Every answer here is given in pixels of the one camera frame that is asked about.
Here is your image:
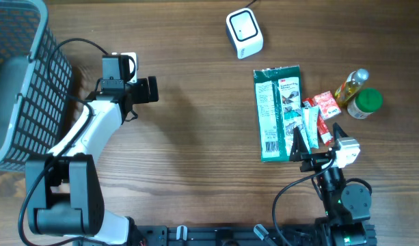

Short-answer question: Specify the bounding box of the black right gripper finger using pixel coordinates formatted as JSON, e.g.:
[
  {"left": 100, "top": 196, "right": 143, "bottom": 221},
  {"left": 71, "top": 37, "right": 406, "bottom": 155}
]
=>
[
  {"left": 289, "top": 126, "right": 310, "bottom": 162},
  {"left": 332, "top": 122, "right": 348, "bottom": 140}
]

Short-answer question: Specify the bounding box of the red white snack packet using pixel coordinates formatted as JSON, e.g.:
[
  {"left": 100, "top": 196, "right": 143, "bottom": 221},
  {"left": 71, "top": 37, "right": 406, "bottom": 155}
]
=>
[{"left": 302, "top": 98, "right": 333, "bottom": 146}]

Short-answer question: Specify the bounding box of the small red white carton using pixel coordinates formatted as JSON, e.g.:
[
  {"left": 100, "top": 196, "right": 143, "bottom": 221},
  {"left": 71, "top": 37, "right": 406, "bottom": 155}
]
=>
[{"left": 312, "top": 91, "right": 341, "bottom": 120}]

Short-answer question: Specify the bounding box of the light green tissue pack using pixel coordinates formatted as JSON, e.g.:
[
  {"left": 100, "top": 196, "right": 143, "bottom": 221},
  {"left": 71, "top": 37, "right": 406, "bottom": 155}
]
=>
[{"left": 302, "top": 106, "right": 319, "bottom": 148}]

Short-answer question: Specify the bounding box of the green lid white jar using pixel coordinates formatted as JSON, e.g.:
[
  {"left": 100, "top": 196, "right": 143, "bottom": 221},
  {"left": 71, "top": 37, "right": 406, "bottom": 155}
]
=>
[{"left": 347, "top": 88, "right": 383, "bottom": 120}]

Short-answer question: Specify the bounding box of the yellow dish soap bottle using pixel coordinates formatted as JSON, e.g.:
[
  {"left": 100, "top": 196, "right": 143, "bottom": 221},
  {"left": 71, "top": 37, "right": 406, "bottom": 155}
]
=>
[{"left": 334, "top": 68, "right": 369, "bottom": 107}]

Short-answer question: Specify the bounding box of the green foil packet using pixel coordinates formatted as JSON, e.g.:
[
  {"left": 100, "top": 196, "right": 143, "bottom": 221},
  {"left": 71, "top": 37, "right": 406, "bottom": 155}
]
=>
[{"left": 254, "top": 66, "right": 307, "bottom": 162}]

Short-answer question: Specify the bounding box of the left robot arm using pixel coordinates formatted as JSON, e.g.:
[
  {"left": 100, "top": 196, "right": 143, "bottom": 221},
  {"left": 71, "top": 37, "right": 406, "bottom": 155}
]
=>
[{"left": 18, "top": 52, "right": 159, "bottom": 245}]

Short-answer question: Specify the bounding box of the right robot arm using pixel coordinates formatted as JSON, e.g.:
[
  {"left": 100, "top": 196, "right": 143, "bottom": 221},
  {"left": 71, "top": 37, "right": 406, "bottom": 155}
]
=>
[{"left": 289, "top": 123, "right": 377, "bottom": 246}]

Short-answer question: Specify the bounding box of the white barcode scanner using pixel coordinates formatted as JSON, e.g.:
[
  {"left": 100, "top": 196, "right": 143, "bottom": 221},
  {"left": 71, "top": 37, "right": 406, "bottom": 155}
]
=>
[{"left": 226, "top": 8, "right": 264, "bottom": 59}]

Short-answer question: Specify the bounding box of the grey plastic mesh basket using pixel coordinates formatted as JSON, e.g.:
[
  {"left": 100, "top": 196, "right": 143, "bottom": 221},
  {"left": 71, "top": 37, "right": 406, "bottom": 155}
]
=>
[{"left": 0, "top": 1, "right": 74, "bottom": 172}]

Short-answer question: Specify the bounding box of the black right camera cable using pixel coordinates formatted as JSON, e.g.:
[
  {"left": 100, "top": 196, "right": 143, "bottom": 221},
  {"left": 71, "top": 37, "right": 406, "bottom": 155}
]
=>
[{"left": 271, "top": 159, "right": 336, "bottom": 246}]

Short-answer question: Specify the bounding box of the black camera cable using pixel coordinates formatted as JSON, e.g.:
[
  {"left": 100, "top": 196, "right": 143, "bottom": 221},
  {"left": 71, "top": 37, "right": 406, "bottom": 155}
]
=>
[
  {"left": 271, "top": 159, "right": 336, "bottom": 246},
  {"left": 17, "top": 38, "right": 137, "bottom": 246}
]

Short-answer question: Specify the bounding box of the black left camera cable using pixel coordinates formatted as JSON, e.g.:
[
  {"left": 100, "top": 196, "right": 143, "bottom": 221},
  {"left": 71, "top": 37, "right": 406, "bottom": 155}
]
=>
[{"left": 17, "top": 38, "right": 137, "bottom": 246}]

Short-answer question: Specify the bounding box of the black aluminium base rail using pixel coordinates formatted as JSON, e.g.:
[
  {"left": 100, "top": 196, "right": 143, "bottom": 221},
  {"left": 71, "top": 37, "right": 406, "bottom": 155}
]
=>
[{"left": 126, "top": 223, "right": 377, "bottom": 246}]

